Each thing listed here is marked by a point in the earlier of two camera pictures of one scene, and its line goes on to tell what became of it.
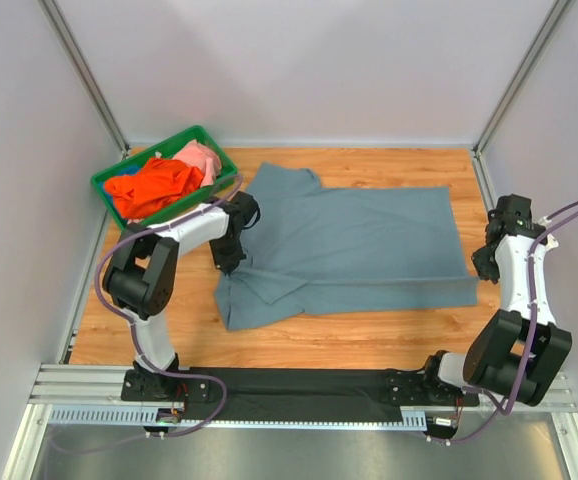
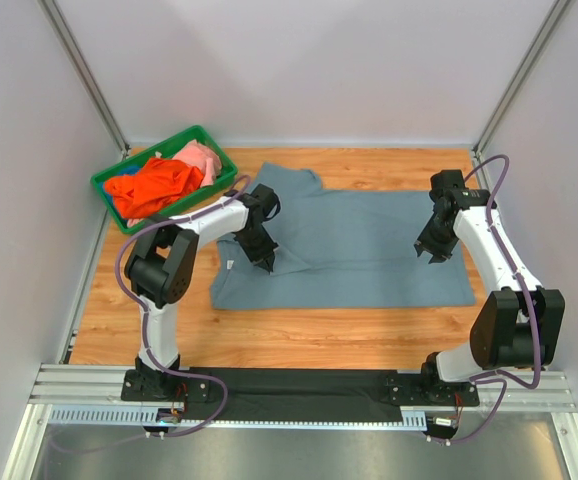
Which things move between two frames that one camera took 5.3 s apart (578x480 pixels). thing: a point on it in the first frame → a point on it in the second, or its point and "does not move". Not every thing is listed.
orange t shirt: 158,183 does not move
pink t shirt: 196,155 does not move
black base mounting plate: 300,394 does not move
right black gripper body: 484,261 → 433,246
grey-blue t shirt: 316,248 does not move
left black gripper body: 227,257 → 259,251
